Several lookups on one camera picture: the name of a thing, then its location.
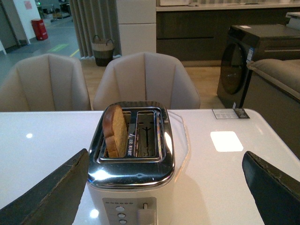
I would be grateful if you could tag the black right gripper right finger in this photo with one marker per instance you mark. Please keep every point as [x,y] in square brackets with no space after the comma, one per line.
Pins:
[276,194]

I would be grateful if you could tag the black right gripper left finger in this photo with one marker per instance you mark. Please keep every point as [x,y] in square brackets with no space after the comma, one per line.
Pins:
[55,199]

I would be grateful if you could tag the slice of brown bread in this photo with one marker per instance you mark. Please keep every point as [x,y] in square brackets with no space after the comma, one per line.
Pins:
[115,131]

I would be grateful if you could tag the white chrome toaster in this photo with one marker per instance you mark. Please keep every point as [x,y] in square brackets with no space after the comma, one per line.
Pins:
[136,189]

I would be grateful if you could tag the table label card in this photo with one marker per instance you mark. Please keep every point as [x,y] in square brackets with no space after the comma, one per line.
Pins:
[237,113]

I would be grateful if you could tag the grey sofa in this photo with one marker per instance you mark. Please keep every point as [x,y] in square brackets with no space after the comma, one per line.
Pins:
[274,92]

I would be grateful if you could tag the beige chair on left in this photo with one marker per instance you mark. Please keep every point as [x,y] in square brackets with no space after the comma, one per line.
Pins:
[48,82]

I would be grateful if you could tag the beige chair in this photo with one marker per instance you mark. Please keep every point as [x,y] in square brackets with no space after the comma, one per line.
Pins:
[147,76]
[48,82]

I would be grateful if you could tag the beige chair on right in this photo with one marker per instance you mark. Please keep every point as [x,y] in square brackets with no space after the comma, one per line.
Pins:
[147,76]

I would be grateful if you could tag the red bin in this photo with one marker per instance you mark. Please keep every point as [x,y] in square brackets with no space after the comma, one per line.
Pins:
[39,29]

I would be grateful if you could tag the dark kitchen counter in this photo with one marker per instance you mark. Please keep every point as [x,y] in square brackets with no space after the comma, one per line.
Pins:
[199,33]

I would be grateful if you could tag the grey curtain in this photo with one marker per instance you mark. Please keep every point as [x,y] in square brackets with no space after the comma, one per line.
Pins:
[95,17]

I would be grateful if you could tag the white tall cabinet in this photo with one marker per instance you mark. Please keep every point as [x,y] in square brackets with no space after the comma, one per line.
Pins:
[137,26]

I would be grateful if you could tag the white microwave oven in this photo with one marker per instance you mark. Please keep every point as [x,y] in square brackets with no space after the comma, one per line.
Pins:
[166,3]

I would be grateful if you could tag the woven basket with handles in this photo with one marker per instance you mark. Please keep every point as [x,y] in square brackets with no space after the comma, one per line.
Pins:
[102,50]

